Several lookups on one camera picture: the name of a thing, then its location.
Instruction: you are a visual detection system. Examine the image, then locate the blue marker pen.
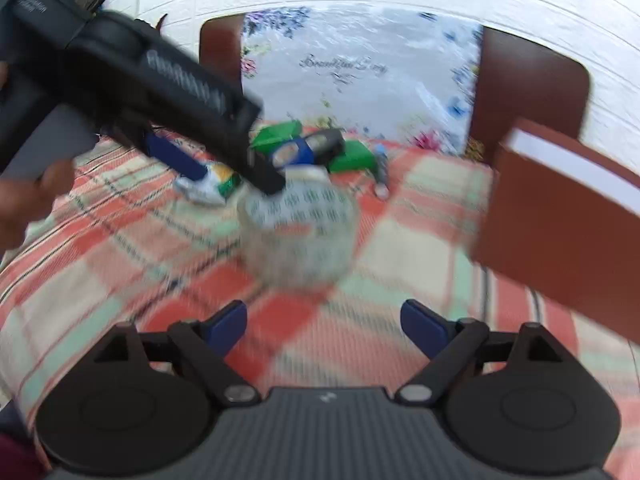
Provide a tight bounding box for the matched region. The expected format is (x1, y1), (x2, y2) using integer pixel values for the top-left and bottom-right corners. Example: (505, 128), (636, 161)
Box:
(372, 144), (394, 199)

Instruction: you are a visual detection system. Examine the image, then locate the brown chair back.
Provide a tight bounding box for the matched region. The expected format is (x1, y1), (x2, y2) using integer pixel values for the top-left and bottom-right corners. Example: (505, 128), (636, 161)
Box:
(199, 14), (592, 152)

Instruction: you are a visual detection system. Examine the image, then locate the maroon clothing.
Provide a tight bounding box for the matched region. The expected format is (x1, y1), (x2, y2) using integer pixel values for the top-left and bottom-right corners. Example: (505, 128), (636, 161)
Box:
(0, 432), (48, 480)

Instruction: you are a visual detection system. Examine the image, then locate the black tape roll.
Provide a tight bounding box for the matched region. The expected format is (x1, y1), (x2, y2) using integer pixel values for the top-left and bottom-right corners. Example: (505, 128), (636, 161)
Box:
(305, 129), (347, 166)

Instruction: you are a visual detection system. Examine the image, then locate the silver green snack packet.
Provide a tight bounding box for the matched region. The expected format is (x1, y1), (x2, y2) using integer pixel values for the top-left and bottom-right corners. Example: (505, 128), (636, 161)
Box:
(174, 162), (242, 207)

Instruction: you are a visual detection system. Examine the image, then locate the plaid blanket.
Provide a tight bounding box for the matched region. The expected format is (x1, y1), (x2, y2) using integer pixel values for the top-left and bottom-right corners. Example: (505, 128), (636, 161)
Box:
(0, 129), (640, 480)

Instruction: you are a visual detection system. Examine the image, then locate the blue tape roll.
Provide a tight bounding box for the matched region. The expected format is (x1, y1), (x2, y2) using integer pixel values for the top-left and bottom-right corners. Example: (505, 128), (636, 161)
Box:
(270, 137), (317, 169)

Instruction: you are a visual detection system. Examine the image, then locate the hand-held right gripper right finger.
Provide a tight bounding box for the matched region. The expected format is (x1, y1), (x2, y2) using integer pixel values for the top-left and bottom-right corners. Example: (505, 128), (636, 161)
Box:
(397, 299), (562, 407)

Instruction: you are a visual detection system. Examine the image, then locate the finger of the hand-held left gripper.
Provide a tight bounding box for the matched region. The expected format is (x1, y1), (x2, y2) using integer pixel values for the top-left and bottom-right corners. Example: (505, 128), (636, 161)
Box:
(214, 127), (288, 197)
(142, 129), (210, 182)

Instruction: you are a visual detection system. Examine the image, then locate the person's left hand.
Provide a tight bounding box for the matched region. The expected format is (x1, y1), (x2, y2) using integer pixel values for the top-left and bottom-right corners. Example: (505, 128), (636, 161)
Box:
(0, 157), (77, 253)

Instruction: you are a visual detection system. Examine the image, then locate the green block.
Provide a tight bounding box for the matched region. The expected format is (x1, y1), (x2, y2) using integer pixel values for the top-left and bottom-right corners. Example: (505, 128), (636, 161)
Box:
(250, 121), (304, 154)
(327, 140), (377, 174)

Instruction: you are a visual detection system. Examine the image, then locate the floral plastic cover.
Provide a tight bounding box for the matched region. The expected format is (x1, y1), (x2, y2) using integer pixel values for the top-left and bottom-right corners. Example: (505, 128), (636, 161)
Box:
(240, 5), (485, 157)

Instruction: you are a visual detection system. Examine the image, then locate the brown cardboard box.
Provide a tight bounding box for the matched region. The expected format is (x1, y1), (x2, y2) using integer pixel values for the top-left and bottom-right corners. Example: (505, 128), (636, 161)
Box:
(470, 117), (640, 346)

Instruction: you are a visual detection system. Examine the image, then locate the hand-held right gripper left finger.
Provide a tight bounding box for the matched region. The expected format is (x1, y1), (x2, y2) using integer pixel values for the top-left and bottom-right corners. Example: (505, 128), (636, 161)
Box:
(95, 299), (262, 407)

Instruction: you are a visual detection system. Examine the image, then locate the clear tape roll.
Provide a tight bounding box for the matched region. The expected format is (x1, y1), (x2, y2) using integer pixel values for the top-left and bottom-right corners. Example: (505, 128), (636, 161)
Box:
(236, 176), (360, 291)

